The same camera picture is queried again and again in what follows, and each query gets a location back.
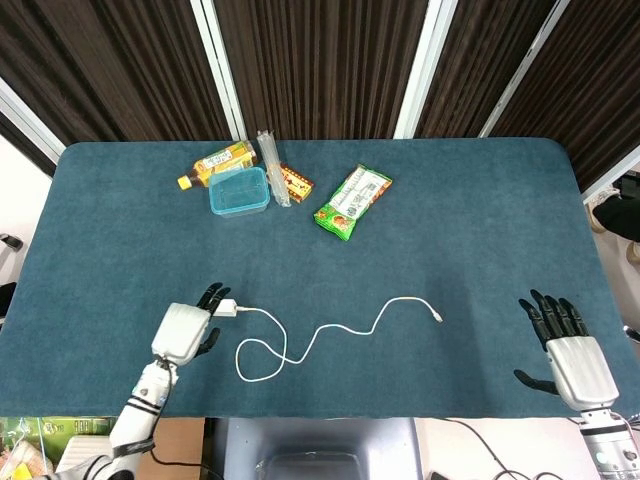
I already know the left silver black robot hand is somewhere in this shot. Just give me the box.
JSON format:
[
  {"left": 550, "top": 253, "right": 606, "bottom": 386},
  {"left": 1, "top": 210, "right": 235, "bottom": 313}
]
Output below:
[{"left": 151, "top": 282, "right": 232, "bottom": 366}]

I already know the white charging cable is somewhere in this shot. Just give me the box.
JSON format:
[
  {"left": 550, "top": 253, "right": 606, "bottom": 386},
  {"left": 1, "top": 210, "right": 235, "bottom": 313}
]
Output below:
[{"left": 234, "top": 296, "right": 444, "bottom": 384}]

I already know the green cardboard box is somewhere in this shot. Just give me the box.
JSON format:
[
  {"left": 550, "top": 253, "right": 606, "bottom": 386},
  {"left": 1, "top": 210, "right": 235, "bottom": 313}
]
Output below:
[{"left": 0, "top": 417, "right": 119, "bottom": 480}]

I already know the red brown snack box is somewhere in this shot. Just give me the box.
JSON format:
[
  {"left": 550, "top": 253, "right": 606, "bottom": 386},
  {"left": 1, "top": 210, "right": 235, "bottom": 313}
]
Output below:
[{"left": 278, "top": 162, "right": 316, "bottom": 204}]

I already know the clear plastic tube bundle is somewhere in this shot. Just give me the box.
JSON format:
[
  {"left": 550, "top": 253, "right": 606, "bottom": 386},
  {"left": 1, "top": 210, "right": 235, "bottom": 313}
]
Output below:
[{"left": 256, "top": 129, "right": 293, "bottom": 208}]

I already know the blue clear plastic container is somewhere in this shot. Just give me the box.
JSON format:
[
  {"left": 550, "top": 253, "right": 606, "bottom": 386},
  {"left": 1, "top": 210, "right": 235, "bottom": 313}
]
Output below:
[{"left": 208, "top": 166, "right": 272, "bottom": 218}]

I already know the green snack bag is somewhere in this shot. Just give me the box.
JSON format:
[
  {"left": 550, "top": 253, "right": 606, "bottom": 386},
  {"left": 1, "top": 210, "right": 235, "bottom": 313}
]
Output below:
[{"left": 313, "top": 163, "right": 394, "bottom": 242}]

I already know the tea bottle yellow label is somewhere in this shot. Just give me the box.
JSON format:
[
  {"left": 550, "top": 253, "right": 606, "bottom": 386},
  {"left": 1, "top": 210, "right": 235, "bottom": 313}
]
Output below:
[{"left": 177, "top": 140, "right": 259, "bottom": 190}]

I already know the blue table cloth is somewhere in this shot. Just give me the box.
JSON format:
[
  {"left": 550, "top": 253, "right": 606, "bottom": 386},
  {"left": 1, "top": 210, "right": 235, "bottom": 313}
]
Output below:
[{"left": 0, "top": 137, "right": 640, "bottom": 419}]

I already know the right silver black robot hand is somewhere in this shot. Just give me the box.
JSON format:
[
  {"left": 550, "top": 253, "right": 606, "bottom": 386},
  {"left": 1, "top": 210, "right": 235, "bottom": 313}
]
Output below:
[{"left": 513, "top": 288, "right": 620, "bottom": 412}]

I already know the dark brown corrugated panel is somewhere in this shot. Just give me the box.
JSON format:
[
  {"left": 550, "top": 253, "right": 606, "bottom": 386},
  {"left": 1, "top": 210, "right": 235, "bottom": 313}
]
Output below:
[
  {"left": 0, "top": 0, "right": 236, "bottom": 147},
  {"left": 414, "top": 0, "right": 557, "bottom": 139},
  {"left": 213, "top": 0, "right": 430, "bottom": 141},
  {"left": 492, "top": 0, "right": 640, "bottom": 194}
]

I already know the white partition post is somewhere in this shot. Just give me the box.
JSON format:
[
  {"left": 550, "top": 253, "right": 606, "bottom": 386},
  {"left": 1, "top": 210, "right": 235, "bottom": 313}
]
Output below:
[
  {"left": 478, "top": 0, "right": 572, "bottom": 139},
  {"left": 393, "top": 0, "right": 445, "bottom": 140},
  {"left": 582, "top": 158, "right": 640, "bottom": 202},
  {"left": 189, "top": 0, "right": 247, "bottom": 142},
  {"left": 0, "top": 78, "right": 67, "bottom": 162}
]

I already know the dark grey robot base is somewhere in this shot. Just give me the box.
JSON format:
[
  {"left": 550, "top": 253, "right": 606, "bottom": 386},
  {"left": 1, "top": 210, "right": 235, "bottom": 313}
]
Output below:
[{"left": 204, "top": 417, "right": 422, "bottom": 480}]

